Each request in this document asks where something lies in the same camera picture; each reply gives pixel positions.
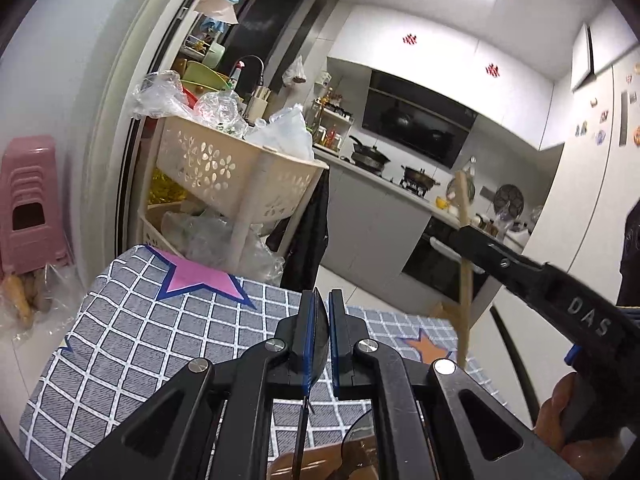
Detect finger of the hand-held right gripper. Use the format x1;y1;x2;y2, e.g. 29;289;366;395
449;225;549;287

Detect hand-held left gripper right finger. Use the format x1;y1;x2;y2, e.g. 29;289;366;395
328;289;583;480

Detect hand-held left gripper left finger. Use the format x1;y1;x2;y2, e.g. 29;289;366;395
65;287;328;480

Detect wooden chopstick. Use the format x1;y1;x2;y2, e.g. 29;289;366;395
452;169;475;368

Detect person's right hand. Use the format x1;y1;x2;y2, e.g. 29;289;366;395
532;373;640;468

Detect dark round perforated rack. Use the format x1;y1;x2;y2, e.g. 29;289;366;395
494;184;525;222

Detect built-in black oven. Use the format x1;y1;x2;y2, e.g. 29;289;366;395
401;217;493;307

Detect white refrigerator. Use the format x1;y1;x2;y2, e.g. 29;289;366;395
487;45;640;413

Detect brown flat object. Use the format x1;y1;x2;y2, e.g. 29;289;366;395
270;441;375;480

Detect cooking pot with lid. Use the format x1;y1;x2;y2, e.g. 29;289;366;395
400;165;442;194

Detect black plastic bag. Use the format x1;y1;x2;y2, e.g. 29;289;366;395
279;170;332;292

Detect grey kitchen base cabinets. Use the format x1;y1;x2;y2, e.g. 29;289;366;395
320;157;434;292

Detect crumpled clear plastic bags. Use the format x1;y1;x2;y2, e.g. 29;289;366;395
159;207;287;287

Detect group of fridge magnets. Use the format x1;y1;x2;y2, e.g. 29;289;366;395
574;62;640;146

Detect black range hood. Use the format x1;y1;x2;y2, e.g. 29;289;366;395
361;70;477;169

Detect black wok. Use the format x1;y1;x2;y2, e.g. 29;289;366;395
348;135;392;174

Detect grey checkered tablecloth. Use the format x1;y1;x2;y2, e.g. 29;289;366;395
20;244;543;480

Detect spice rack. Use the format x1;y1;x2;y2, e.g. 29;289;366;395
312;95;357;154

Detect clear plastic bags heap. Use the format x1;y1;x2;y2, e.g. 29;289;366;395
131;71;317;162

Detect gold foil bag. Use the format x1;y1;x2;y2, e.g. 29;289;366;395
149;168;192;207

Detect beige plastic basket rack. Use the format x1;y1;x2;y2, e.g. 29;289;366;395
137;114;331;283

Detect beige knife block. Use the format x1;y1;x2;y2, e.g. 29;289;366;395
247;86;272;126

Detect hanging plastic bag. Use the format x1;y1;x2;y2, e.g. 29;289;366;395
282;55;307;87

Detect spray bottle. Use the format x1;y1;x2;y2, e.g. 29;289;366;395
227;60;247;94

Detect kitchen faucet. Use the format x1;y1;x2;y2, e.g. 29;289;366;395
235;55;267;102

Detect green plastic basin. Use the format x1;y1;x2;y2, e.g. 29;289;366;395
176;59;236;94

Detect clear bag of sweet potatoes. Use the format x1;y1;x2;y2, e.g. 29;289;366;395
0;264;68;343

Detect pink plastic stool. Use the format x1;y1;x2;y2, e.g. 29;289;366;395
0;135;74;273

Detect white wall cabinets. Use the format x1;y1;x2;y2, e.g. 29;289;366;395
327;2;572;152

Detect sliding door frame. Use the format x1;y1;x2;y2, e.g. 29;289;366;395
80;0;236;267

